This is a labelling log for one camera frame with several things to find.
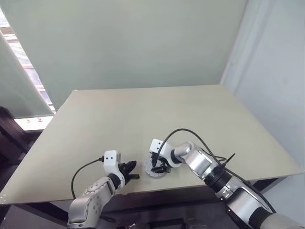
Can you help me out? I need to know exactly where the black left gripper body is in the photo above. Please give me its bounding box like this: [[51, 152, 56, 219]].
[[116, 162, 131, 183]]

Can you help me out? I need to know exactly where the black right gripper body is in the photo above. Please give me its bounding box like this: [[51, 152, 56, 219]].
[[152, 155, 172, 170]]

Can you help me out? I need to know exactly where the grey round metal disc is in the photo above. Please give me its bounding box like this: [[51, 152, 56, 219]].
[[144, 156, 165, 176]]

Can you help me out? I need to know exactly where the white window sill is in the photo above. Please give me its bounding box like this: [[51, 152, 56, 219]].
[[14, 115, 54, 132]]

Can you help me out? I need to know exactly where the dark wooden furniture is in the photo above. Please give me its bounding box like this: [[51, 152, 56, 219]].
[[0, 106, 34, 165]]

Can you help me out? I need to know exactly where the grey roller blind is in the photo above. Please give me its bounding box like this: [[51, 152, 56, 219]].
[[0, 31, 54, 117]]

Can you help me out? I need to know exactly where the window with building outside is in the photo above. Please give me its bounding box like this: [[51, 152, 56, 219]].
[[0, 7, 57, 113]]

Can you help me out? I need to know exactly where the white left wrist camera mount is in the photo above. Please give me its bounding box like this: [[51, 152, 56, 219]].
[[103, 150, 126, 186]]

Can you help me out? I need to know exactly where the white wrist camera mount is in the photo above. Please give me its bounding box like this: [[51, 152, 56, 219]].
[[149, 138, 182, 169], [103, 150, 126, 186]]

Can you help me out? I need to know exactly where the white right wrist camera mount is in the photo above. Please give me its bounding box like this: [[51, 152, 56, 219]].
[[149, 138, 182, 169]]

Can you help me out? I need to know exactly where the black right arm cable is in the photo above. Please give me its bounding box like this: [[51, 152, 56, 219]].
[[152, 128, 277, 213]]

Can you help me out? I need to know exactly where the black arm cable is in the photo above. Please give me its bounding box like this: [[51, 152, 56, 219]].
[[71, 156, 105, 200], [152, 128, 277, 213]]

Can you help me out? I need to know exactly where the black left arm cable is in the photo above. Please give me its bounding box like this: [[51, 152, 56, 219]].
[[71, 156, 105, 200]]

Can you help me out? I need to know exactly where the black cable tie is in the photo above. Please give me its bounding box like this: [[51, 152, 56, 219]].
[[221, 153, 236, 167]]

